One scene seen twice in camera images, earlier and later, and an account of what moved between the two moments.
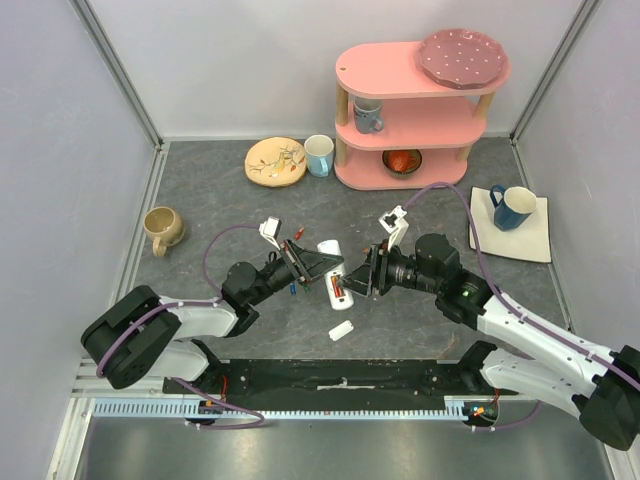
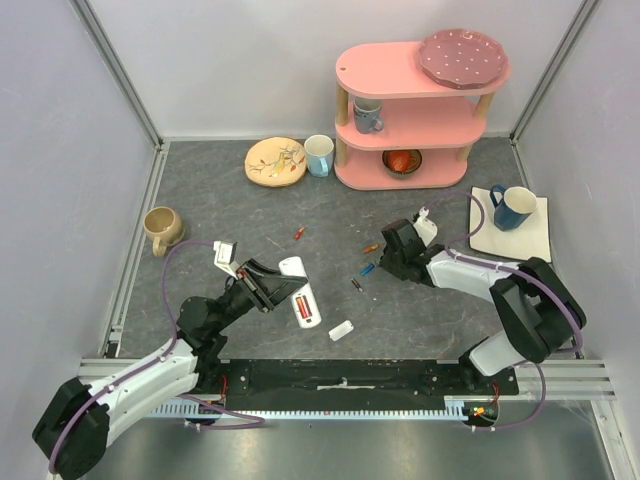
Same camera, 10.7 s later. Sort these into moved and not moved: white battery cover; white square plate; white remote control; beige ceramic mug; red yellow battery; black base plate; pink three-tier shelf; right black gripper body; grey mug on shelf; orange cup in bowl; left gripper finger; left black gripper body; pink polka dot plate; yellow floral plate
Moved: white remote control; left gripper finger; right black gripper body; left black gripper body; red yellow battery
Not moved: pink polka dot plate; yellow floral plate; pink three-tier shelf; white battery cover; black base plate; orange cup in bowl; white square plate; beige ceramic mug; grey mug on shelf
